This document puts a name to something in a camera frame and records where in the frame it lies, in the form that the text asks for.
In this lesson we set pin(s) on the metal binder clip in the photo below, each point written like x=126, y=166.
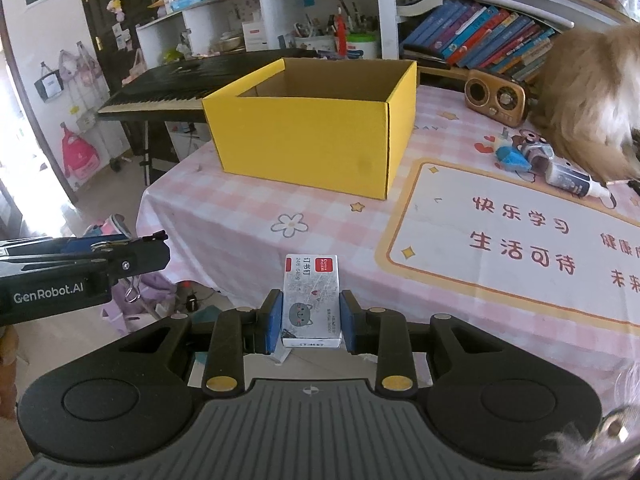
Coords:
x=107, y=245

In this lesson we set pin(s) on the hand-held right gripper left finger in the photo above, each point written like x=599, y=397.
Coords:
x=272, y=322

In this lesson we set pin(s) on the row of colourful books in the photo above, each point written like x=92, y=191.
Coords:
x=480, y=35

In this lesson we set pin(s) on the green toy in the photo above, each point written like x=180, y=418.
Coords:
x=174, y=53

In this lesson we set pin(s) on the red and white box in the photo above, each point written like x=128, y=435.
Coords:
x=255, y=36

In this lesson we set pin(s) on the pink checked cloth desktop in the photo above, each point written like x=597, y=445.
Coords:
x=300, y=200

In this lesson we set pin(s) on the black keyboard stand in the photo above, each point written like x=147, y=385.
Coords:
x=150, y=155

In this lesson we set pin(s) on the yellow cardboard box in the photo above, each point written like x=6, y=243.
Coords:
x=300, y=135

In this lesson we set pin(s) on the white tote bag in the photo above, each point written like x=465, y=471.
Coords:
x=48, y=85

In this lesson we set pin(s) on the white tub green lid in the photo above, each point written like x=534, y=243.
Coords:
x=362, y=46

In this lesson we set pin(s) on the thick paperback book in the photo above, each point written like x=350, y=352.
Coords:
x=422, y=5

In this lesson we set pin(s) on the red glue bottle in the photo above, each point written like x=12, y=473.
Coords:
x=340, y=32

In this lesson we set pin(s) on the white glue bottle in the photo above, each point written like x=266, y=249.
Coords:
x=570, y=180

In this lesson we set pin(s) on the pink backpack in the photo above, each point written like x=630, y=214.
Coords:
x=80, y=157

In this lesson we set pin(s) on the pink hanging bags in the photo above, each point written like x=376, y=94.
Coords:
x=82, y=67

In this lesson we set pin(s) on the orange and white cat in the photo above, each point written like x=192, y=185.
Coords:
x=585, y=100

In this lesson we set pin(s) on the white pen cup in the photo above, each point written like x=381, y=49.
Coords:
x=315, y=42

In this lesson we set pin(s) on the black electronic keyboard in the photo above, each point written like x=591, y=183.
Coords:
x=200, y=77

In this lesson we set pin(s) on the blue tissue pack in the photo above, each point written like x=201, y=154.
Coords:
x=189, y=2

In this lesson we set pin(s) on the white bookshelf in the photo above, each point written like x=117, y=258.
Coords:
x=385, y=10

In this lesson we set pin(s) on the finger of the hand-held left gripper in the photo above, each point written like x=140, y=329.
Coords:
x=145, y=260
x=60, y=244

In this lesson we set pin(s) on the white staple box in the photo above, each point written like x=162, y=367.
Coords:
x=310, y=300

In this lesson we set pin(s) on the brown retro radio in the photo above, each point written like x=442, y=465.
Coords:
x=495, y=97

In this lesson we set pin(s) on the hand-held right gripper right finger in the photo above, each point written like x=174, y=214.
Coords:
x=348, y=322

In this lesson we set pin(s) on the fluffy purple sleeve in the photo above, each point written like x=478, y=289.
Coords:
x=565, y=447

